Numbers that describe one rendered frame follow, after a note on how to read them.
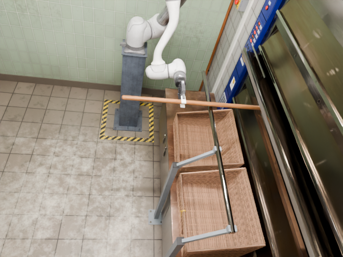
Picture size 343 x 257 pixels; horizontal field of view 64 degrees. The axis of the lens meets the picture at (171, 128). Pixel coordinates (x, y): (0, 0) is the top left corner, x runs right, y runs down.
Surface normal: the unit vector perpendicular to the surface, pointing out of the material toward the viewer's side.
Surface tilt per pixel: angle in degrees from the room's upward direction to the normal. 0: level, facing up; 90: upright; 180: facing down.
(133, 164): 0
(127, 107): 90
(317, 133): 70
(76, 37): 90
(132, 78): 90
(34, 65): 90
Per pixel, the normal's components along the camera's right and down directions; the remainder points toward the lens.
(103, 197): 0.18, -0.61
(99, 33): 0.05, 0.79
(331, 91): -0.86, -0.28
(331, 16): -0.98, -0.07
